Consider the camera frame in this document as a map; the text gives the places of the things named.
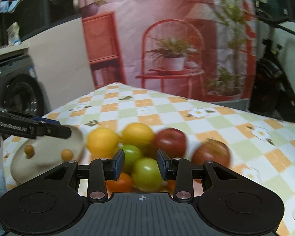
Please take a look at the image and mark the yellow lemon right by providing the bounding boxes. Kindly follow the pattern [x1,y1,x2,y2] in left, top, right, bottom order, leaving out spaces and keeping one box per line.
[121,123,155,150]

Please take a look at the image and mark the pink printed backdrop cloth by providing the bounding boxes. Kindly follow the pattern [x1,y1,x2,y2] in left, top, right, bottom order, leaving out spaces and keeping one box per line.
[79,0,256,103]

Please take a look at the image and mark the white plastic bag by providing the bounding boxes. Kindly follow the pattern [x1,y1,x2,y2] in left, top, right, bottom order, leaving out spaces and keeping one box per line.
[7,22,21,46]

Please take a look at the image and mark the green apple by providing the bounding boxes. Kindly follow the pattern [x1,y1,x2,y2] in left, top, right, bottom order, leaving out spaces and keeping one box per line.
[131,158,163,192]
[119,144,144,175]

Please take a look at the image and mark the yellow lemon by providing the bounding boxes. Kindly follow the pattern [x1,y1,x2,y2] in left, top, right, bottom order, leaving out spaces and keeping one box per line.
[121,123,155,150]
[86,127,119,159]

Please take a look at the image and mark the grey washing machine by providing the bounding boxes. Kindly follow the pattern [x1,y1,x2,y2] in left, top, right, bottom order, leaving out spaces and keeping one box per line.
[0,44,51,116]

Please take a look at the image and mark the orange tangerine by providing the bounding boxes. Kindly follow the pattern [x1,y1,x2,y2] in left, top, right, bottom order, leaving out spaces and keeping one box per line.
[161,180,176,195]
[106,172,133,193]

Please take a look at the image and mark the checkered floral tablecloth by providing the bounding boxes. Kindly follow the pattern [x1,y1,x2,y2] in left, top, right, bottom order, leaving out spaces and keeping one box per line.
[2,82,295,236]

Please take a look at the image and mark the yellow lemon left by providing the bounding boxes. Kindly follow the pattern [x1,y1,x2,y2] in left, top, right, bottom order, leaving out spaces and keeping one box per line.
[86,127,119,159]

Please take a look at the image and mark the red apple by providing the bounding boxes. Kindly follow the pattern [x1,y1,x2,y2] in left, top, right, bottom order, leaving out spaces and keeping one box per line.
[152,128,187,159]
[191,138,231,167]

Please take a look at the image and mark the beige round plate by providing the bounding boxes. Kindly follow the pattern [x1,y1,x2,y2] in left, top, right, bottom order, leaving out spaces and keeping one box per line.
[10,125,85,184]

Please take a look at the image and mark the white board panel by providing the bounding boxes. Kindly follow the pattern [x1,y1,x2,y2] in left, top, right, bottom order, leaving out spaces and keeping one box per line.
[24,18,95,111]

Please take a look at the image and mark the black exercise bike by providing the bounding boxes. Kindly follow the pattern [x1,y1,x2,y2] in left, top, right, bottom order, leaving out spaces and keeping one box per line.
[248,0,295,123]

